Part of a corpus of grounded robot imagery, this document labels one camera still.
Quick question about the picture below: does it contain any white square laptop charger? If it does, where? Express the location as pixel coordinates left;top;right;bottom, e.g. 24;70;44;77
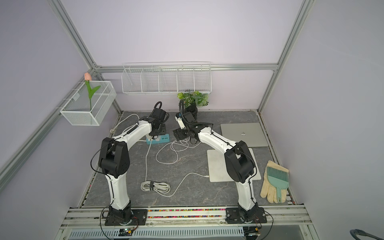
175;117;185;130

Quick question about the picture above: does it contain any teal power strip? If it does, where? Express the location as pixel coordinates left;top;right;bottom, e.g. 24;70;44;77
146;134;170;145

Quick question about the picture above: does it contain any white charging cable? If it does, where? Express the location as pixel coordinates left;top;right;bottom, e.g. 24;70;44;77
140;142;210;198

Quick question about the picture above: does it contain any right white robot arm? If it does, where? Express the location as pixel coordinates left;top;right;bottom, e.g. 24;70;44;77
173;111;267;224

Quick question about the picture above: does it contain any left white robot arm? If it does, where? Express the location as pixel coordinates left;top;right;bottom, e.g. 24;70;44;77
99;107;170;225

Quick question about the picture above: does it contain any silver laptop near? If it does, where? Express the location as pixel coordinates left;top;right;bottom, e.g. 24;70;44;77
206;147;262;183

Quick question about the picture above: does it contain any silver laptop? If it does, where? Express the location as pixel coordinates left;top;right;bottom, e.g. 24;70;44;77
206;147;262;183
221;123;268;148

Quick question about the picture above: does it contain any silver laptop far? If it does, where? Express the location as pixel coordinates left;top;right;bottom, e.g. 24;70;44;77
221;123;268;148

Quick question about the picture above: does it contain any green plant black vase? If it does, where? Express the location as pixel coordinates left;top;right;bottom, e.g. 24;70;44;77
177;91;209;119

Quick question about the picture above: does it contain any pink artificial tulip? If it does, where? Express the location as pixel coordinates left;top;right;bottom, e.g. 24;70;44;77
84;73;101;111

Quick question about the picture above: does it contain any cream work glove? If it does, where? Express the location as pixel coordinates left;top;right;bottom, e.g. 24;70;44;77
260;160;290;205

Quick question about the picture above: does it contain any teal plastic brush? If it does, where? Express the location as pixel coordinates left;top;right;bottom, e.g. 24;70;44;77
267;167;289;203

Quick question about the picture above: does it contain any long white wire basket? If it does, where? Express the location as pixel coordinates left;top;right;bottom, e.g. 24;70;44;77
121;62;212;95

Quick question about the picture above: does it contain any white power strip cord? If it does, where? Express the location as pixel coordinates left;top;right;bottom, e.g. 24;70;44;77
109;113;148;142

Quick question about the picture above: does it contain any small white wire basket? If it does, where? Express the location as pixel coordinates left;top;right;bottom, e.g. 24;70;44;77
60;81;117;126

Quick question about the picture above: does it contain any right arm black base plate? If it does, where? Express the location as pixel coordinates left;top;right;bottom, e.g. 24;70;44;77
226;205;267;224

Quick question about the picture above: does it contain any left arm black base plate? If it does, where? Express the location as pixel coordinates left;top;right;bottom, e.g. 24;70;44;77
103;209;148;226

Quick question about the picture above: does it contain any white slotted cable duct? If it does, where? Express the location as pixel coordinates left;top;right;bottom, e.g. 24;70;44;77
67;227;245;240

